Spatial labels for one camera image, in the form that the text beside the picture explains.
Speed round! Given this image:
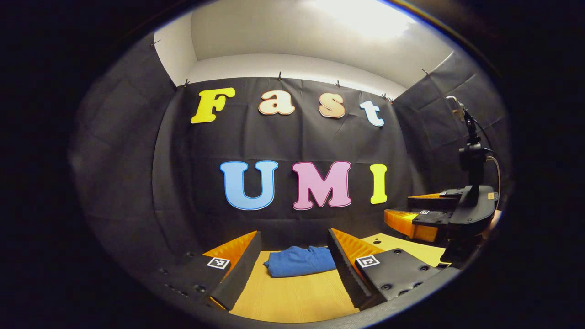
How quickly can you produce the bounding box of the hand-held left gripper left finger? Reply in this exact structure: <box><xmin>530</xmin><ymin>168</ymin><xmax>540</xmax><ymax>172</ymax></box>
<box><xmin>157</xmin><ymin>230</ymin><xmax>262</xmax><ymax>311</ymax></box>

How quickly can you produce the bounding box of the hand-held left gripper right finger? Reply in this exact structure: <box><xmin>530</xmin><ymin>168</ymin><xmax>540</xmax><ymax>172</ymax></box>
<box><xmin>328</xmin><ymin>228</ymin><xmax>442</xmax><ymax>310</ymax></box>

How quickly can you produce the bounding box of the blue corduroy jacket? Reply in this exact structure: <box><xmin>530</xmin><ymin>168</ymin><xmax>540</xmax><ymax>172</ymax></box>
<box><xmin>264</xmin><ymin>245</ymin><xmax>337</xmax><ymax>278</ymax></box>

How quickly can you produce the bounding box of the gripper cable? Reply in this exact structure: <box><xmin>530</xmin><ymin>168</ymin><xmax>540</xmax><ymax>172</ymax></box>
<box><xmin>473</xmin><ymin>118</ymin><xmax>502</xmax><ymax>197</ymax></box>

